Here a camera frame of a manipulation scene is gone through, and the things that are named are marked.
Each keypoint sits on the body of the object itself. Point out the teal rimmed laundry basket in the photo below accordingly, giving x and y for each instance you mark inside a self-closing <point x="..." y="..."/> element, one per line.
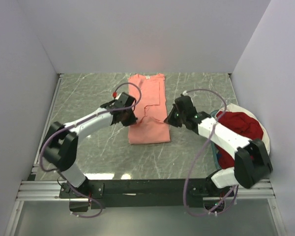
<point x="213" y="147"/>

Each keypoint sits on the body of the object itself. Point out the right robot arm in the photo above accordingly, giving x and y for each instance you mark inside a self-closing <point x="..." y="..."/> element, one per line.
<point x="251" y="159"/>

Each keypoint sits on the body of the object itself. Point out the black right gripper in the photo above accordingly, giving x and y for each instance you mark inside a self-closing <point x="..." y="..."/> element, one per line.
<point x="170" y="119"/>

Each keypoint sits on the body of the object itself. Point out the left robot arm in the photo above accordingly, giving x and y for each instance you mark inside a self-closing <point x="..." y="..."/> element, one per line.
<point x="61" y="141"/>

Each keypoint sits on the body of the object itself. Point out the black base crossbar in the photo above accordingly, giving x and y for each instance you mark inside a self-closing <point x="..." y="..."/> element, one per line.
<point x="140" y="193"/>

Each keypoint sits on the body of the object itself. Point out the salmon pink t shirt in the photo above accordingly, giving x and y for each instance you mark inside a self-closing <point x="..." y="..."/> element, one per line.
<point x="150" y="112"/>

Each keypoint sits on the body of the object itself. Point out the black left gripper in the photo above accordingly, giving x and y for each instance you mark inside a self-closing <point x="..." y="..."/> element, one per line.
<point x="132" y="121"/>

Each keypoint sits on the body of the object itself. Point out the red t shirt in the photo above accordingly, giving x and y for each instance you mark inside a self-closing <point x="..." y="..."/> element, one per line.
<point x="224" y="159"/>

